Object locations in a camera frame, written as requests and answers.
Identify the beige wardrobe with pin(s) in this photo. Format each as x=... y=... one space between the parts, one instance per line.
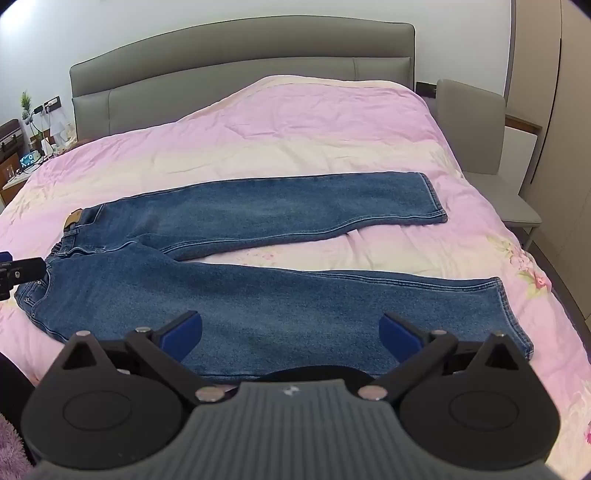
x=554 y=115

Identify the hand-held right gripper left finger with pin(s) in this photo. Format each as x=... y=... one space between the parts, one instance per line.
x=187 y=336

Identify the blue denim pants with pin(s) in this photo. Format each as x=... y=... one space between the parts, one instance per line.
x=277 y=295

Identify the purple fuzzy cloth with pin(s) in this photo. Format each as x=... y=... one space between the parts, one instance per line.
x=11 y=447

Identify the dark brown case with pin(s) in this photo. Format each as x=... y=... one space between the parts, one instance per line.
x=10 y=134

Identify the grey chair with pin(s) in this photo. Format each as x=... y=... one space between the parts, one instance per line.
x=471 y=124

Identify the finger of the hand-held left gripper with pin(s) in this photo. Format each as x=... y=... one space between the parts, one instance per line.
x=25 y=271

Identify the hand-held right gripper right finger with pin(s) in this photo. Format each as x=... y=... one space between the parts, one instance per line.
x=396 y=339

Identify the white bedside cabinet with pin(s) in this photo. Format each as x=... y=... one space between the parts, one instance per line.
x=521 y=152

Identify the black wall socket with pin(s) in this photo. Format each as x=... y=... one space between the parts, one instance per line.
x=425 y=89
x=52 y=104

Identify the grey upholstered headboard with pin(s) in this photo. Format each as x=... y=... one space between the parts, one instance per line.
x=231 y=69

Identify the green potted plant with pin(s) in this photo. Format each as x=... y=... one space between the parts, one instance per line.
x=28 y=110

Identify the pink floral quilt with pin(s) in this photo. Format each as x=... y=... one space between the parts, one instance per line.
x=300 y=129

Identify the dark cloth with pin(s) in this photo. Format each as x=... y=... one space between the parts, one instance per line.
x=14 y=392

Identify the wooden nightstand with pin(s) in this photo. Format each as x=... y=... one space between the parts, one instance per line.
x=11 y=177

